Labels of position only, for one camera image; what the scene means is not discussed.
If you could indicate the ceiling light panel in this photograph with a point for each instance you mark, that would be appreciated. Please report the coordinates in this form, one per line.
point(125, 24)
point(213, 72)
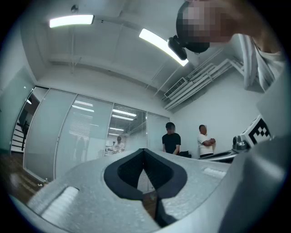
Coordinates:
point(71, 21)
point(162, 45)

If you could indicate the person's white t-shirt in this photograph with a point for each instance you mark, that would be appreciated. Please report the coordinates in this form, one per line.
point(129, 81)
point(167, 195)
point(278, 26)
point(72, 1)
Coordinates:
point(263, 66)

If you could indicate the small toy figures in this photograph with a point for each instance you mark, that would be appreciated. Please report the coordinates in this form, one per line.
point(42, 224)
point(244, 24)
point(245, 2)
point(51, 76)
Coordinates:
point(43, 183)

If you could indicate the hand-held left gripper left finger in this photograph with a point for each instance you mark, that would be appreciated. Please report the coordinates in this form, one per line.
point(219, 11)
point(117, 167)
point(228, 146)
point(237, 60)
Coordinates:
point(86, 195)

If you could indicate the black head-worn camera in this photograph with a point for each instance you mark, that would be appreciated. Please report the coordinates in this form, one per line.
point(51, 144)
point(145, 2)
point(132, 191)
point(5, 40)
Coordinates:
point(178, 49)

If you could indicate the white air vent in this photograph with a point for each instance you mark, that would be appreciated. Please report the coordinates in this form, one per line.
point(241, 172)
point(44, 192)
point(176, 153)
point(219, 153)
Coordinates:
point(175, 87)

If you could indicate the person's head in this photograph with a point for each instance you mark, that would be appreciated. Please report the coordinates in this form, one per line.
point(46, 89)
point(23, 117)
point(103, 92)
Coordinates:
point(204, 22)

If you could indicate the white ceiling pipes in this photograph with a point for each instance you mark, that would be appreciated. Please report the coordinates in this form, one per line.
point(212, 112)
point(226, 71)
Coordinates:
point(204, 79)

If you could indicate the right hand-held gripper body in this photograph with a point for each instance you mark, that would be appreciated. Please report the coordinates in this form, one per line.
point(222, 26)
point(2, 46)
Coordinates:
point(259, 134)

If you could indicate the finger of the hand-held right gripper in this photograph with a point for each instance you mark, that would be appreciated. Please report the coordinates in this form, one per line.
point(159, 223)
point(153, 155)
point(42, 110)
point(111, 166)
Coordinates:
point(218, 155)

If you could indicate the staircase with black railing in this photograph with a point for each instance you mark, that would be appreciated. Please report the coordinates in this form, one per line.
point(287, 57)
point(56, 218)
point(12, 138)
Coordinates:
point(19, 136)

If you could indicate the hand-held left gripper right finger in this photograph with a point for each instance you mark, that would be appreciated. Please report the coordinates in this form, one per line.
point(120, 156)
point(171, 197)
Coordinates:
point(195, 182)

